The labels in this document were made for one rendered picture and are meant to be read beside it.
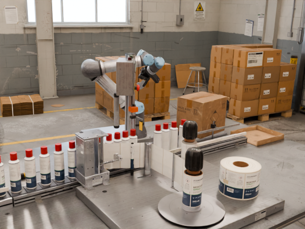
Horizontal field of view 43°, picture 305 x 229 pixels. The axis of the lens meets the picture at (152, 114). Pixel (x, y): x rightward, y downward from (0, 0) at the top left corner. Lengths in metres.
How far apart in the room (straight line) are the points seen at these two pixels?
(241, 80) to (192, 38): 3.06
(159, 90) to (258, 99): 1.54
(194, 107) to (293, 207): 1.07
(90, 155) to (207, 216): 0.64
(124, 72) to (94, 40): 5.62
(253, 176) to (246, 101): 4.11
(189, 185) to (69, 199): 0.63
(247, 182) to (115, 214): 0.64
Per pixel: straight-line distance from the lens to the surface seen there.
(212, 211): 1.81
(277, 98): 6.45
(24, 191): 2.04
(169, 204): 1.83
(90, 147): 1.92
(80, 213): 1.89
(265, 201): 1.98
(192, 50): 8.73
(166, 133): 2.34
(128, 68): 2.12
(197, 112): 2.77
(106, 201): 1.88
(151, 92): 5.82
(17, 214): 1.95
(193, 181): 1.71
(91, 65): 2.55
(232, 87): 6.04
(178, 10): 8.47
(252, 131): 3.11
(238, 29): 8.51
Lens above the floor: 1.79
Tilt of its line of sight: 16 degrees down
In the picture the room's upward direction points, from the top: 1 degrees clockwise
